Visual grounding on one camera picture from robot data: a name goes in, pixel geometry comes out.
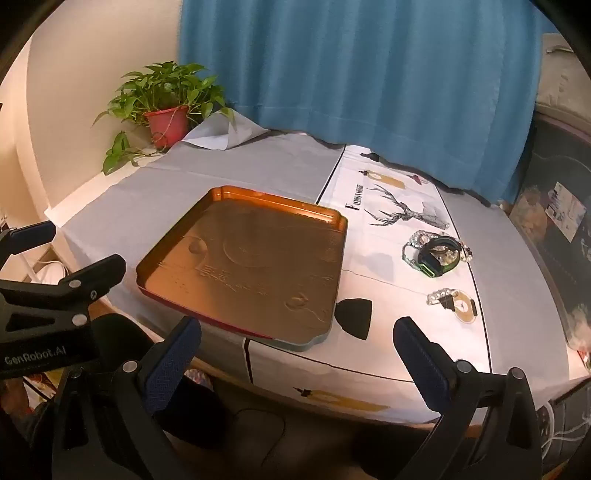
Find black cable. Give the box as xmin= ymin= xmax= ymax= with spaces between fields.
xmin=226 ymin=406 xmax=287 ymax=467

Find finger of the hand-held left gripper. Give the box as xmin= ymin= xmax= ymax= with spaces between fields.
xmin=0 ymin=254 xmax=127 ymax=344
xmin=0 ymin=220 xmax=57 ymax=269

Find red patterned bag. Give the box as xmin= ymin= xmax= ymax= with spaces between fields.
xmin=23 ymin=369 xmax=65 ymax=403

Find pearl strand bracelet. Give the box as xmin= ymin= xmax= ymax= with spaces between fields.
xmin=426 ymin=288 xmax=455 ymax=308

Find blue curtain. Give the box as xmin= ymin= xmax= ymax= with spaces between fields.
xmin=178 ymin=0 xmax=548 ymax=208

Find red flowerpot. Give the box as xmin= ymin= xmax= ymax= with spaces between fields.
xmin=143 ymin=105 xmax=190 ymax=149

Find black green wrist watch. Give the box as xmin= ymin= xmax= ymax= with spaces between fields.
xmin=417 ymin=236 xmax=462 ymax=280

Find gold metal tray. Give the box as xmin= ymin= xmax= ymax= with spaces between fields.
xmin=135 ymin=185 xmax=349 ymax=354

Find green pothos plant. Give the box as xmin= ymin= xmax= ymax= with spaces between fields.
xmin=92 ymin=61 xmax=236 ymax=176

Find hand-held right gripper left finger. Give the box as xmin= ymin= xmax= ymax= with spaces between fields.
xmin=51 ymin=315 xmax=222 ymax=480

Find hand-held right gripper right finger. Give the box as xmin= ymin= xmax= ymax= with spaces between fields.
xmin=392 ymin=316 xmax=543 ymax=480

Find person's black pants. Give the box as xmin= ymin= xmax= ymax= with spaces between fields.
xmin=88 ymin=314 xmax=227 ymax=439

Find grey tablecloth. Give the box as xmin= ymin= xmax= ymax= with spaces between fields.
xmin=60 ymin=117 xmax=570 ymax=402

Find white printed cloth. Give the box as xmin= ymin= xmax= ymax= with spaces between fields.
xmin=244 ymin=143 xmax=491 ymax=424

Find dark printed blanket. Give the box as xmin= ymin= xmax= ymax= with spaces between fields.
xmin=508 ymin=111 xmax=591 ymax=467

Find white object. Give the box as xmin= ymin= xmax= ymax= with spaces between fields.
xmin=30 ymin=261 xmax=70 ymax=285

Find beige cushion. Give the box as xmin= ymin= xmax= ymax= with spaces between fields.
xmin=536 ymin=32 xmax=591 ymax=117

